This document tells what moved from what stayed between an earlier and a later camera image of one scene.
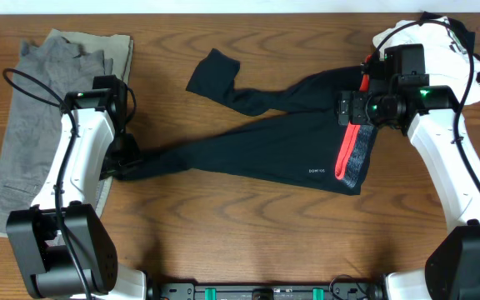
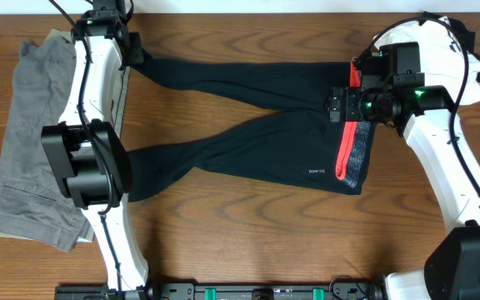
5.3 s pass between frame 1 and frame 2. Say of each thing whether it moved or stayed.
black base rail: stayed
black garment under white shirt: stayed
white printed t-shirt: stayed
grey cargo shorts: stayed
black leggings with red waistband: moved
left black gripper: moved
